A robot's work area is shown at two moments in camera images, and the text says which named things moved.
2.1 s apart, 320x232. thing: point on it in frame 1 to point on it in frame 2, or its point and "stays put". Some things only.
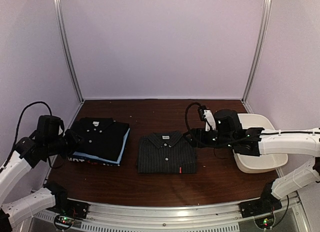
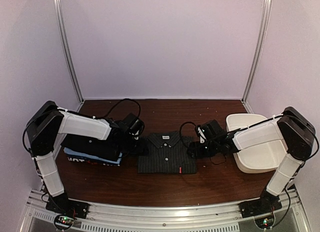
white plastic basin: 253,164 stays put
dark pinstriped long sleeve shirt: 166,153 stays put
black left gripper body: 67,146 to 132,148
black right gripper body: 199,136 to 211,150
